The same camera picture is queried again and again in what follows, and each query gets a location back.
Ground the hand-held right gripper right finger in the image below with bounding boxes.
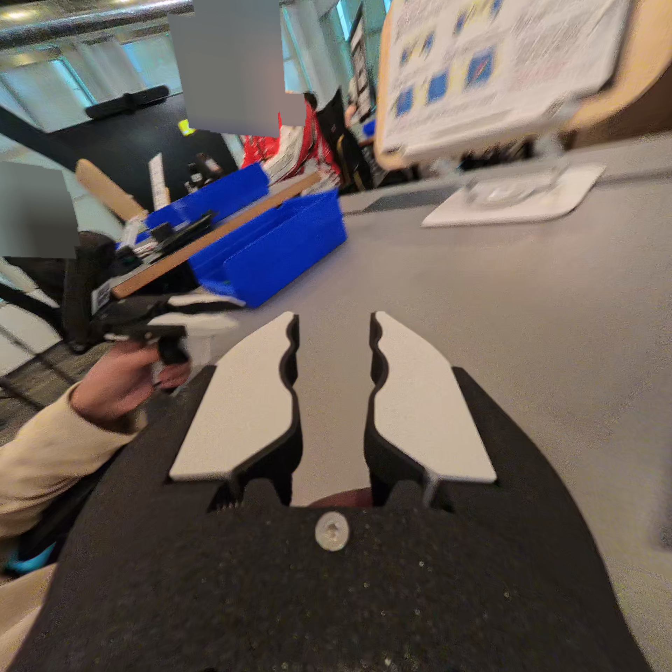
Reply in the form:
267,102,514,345
364,311,498,507

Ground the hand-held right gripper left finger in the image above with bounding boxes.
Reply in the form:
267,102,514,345
168,311,304,507

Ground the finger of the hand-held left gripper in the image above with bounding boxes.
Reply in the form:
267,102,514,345
148,312,241,371
167,293,246,309

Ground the blue plastic bin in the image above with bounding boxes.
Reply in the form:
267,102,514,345
139,162,270,247
188,188,348,309

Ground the person's left forearm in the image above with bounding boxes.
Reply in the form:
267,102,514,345
0,380,145,539

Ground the person's left hand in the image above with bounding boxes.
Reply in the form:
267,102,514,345
71,340,191,423

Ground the black device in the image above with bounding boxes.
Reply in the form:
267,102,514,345
121,210,216,258

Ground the white standing card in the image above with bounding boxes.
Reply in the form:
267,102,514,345
148,152,171,211

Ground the black video bar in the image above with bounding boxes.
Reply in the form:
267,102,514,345
85,85,170,120

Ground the black jacket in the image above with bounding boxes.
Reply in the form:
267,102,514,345
315,89,373,190

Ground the white folding stand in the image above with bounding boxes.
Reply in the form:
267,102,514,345
421,131,607,228

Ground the printed instruction sheet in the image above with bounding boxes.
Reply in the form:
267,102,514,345
378,0,631,161

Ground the light wooden board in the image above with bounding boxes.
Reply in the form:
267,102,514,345
375,0,672,171

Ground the black wall screen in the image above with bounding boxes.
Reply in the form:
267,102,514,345
0,94,237,211

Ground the silver ceiling duct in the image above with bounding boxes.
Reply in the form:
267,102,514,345
0,0,195,50

